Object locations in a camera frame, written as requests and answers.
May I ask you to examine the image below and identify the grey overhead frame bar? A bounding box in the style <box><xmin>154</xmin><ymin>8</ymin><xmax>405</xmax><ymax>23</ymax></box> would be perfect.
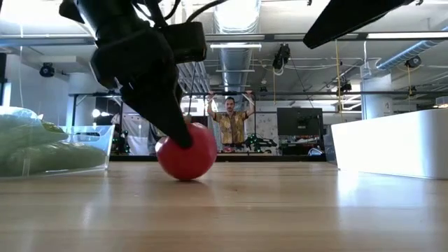
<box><xmin>0</xmin><ymin>31</ymin><xmax>448</xmax><ymax>48</ymax></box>

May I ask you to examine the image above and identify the pale blue ceiling duct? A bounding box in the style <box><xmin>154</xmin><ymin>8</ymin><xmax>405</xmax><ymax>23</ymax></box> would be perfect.
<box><xmin>376</xmin><ymin>26</ymin><xmax>448</xmax><ymax>70</ymax></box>

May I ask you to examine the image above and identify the person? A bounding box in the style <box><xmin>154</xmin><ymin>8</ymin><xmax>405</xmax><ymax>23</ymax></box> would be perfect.
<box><xmin>206</xmin><ymin>90</ymin><xmax>256</xmax><ymax>153</ymax></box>

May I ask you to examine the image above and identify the white plastic basket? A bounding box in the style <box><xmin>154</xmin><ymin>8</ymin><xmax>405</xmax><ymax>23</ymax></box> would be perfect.
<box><xmin>330</xmin><ymin>108</ymin><xmax>448</xmax><ymax>181</ymax></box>

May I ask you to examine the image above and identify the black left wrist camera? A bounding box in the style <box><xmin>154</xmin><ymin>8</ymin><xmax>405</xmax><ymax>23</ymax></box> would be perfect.
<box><xmin>159</xmin><ymin>21</ymin><xmax>208</xmax><ymax>64</ymax></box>

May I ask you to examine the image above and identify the green toy cucumber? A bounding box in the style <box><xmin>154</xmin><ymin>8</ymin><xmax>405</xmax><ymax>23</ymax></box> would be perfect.
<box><xmin>0</xmin><ymin>114</ymin><xmax>70</xmax><ymax>157</ymax></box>
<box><xmin>1</xmin><ymin>141</ymin><xmax>107</xmax><ymax>177</ymax></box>

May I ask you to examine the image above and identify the white ceiling light strip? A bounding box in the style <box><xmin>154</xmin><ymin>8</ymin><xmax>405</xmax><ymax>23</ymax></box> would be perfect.
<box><xmin>209</xmin><ymin>43</ymin><xmax>263</xmax><ymax>50</ymax></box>

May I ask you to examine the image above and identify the clear plastic basket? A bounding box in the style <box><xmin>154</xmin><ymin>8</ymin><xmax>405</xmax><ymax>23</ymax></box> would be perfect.
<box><xmin>0</xmin><ymin>106</ymin><xmax>116</xmax><ymax>180</ymax></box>

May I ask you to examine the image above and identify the black computer monitor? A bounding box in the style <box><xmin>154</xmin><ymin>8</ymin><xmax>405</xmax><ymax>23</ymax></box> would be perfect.
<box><xmin>276</xmin><ymin>107</ymin><xmax>325</xmax><ymax>137</ymax></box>

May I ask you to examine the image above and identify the red toy tomato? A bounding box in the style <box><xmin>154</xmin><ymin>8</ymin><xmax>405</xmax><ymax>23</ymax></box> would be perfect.
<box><xmin>155</xmin><ymin>122</ymin><xmax>218</xmax><ymax>182</ymax></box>

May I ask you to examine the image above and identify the silver round ceiling duct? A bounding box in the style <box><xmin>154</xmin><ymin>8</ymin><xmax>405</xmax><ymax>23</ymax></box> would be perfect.
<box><xmin>213</xmin><ymin>0</ymin><xmax>263</xmax><ymax>94</ymax></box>

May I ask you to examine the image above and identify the white hanging cloth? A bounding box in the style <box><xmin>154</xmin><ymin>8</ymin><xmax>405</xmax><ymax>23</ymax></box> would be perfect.
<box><xmin>111</xmin><ymin>111</ymin><xmax>157</xmax><ymax>157</ymax></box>

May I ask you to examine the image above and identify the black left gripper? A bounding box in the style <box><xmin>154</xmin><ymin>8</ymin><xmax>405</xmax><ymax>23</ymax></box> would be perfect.
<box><xmin>90</xmin><ymin>27</ymin><xmax>194</xmax><ymax>149</ymax></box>

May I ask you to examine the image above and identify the black table edge rail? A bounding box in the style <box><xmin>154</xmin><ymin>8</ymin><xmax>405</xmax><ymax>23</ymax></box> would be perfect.
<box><xmin>108</xmin><ymin>155</ymin><xmax>327</xmax><ymax>162</ymax></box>

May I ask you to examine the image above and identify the black background rig frame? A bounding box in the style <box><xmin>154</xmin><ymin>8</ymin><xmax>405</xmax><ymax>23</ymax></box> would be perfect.
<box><xmin>68</xmin><ymin>90</ymin><xmax>448</xmax><ymax>157</ymax></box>

